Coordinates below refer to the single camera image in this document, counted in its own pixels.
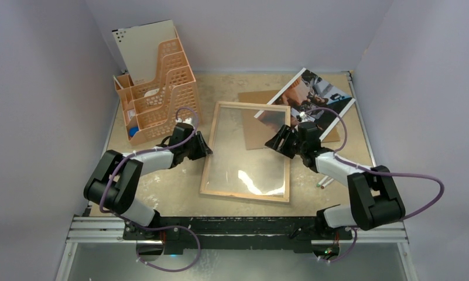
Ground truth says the brown cardboard backing board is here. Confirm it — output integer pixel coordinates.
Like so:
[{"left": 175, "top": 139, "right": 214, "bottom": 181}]
[{"left": 238, "top": 89, "right": 341, "bottom": 151}]

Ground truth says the clear acrylic sheet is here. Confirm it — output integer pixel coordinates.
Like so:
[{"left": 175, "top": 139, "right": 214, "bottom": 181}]
[{"left": 207, "top": 107, "right": 287, "bottom": 197}]

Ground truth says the white wooden picture frame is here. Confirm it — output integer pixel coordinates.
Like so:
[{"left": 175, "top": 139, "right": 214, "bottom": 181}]
[{"left": 199, "top": 101, "right": 291, "bottom": 204}]

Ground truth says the printed photo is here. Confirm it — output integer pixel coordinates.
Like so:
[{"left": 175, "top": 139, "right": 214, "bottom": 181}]
[{"left": 266, "top": 68, "right": 355, "bottom": 142}]

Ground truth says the orange plastic file organizer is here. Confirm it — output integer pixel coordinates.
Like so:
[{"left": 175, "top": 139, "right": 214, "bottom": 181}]
[{"left": 114, "top": 37, "right": 202, "bottom": 146}]

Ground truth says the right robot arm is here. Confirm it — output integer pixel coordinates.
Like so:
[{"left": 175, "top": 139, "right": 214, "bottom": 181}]
[{"left": 265, "top": 122, "right": 406, "bottom": 238}]

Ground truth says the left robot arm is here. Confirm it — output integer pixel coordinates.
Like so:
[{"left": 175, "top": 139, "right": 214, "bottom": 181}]
[{"left": 83, "top": 122, "right": 213, "bottom": 239}]

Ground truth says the green capped marker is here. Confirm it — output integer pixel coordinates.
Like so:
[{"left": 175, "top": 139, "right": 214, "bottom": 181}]
[{"left": 316, "top": 176, "right": 329, "bottom": 189}]

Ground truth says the red capped marker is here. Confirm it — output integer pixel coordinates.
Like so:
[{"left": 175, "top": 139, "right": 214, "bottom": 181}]
[{"left": 320, "top": 179, "right": 334, "bottom": 189}]

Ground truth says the blue object in organizer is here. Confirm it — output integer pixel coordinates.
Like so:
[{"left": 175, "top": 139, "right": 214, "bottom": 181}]
[{"left": 128, "top": 126, "right": 139, "bottom": 138}]

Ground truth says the beige perforated folder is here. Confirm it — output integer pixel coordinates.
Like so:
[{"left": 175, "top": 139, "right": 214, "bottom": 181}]
[{"left": 112, "top": 20, "right": 177, "bottom": 85}]

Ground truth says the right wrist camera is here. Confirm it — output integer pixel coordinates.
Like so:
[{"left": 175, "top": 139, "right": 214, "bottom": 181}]
[{"left": 296, "top": 111, "right": 311, "bottom": 123}]

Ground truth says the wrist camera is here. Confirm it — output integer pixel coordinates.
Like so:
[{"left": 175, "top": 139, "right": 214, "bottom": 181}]
[
  {"left": 296, "top": 111, "right": 311, "bottom": 123},
  {"left": 175, "top": 117, "right": 196, "bottom": 129}
]

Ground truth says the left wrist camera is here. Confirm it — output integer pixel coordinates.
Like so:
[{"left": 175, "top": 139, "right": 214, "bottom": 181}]
[{"left": 175, "top": 117, "right": 196, "bottom": 129}]

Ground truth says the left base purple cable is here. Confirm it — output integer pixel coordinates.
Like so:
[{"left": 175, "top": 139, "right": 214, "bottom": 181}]
[{"left": 135, "top": 226, "right": 202, "bottom": 273}]

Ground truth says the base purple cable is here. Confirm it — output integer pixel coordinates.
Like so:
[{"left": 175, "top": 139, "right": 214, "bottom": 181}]
[
  {"left": 317, "top": 227, "right": 358, "bottom": 265},
  {"left": 135, "top": 226, "right": 202, "bottom": 273}
]

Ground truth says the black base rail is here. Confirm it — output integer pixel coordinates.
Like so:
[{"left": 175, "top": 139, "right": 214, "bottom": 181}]
[{"left": 123, "top": 214, "right": 352, "bottom": 255}]

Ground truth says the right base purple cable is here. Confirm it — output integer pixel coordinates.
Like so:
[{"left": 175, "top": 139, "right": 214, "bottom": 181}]
[{"left": 317, "top": 227, "right": 358, "bottom": 265}]

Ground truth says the aluminium table frame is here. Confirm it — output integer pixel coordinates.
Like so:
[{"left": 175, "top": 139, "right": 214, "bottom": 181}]
[{"left": 56, "top": 72, "right": 416, "bottom": 280}]

